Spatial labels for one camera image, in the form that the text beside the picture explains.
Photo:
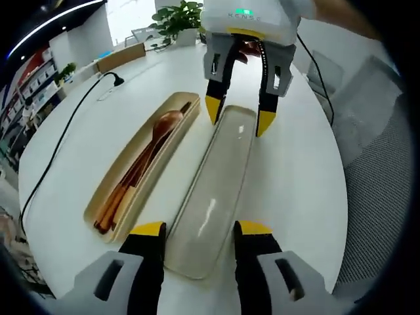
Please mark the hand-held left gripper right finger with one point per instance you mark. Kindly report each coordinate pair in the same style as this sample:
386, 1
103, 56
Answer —
252, 269

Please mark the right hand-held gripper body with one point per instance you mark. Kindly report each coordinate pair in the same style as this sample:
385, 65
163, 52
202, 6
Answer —
249, 19

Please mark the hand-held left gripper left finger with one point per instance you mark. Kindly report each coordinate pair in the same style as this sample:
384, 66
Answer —
144, 269

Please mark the wooden spoon utensil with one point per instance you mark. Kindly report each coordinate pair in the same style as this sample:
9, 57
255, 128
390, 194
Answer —
167, 124

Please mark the beige cutlery case lid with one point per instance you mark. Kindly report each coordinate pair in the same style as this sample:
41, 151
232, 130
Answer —
213, 197

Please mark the beige cutlery case base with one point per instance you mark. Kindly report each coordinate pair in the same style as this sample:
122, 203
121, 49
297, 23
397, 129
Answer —
131, 147

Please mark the green potted plant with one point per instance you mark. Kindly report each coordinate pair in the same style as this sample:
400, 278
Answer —
177, 16

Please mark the cardboard box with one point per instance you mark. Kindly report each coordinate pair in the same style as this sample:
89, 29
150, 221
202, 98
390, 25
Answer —
121, 57

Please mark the grey mesh office chair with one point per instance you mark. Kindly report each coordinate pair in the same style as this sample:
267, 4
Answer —
370, 197

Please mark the small green plant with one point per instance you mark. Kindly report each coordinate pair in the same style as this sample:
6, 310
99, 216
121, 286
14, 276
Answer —
65, 73

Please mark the curved ceiling light strip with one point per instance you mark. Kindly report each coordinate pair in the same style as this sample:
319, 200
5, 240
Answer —
49, 21

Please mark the shelf of white bins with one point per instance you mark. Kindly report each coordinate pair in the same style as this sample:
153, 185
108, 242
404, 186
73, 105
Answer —
36, 78

